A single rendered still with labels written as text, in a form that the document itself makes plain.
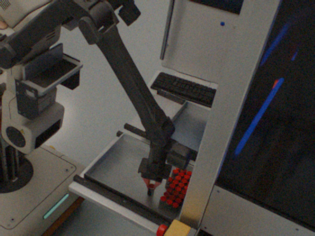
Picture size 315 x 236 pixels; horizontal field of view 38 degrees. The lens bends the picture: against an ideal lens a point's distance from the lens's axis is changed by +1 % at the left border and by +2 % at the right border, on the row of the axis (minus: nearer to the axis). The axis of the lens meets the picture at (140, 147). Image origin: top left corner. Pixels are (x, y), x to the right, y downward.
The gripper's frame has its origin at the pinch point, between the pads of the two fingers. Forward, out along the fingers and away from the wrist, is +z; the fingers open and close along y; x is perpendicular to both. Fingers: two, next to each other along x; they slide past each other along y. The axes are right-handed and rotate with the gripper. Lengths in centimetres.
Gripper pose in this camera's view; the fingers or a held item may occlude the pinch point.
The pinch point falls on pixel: (151, 186)
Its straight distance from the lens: 152.4
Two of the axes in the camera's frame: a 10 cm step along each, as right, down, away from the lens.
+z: -1.2, 7.3, 6.8
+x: 2.5, -6.4, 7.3
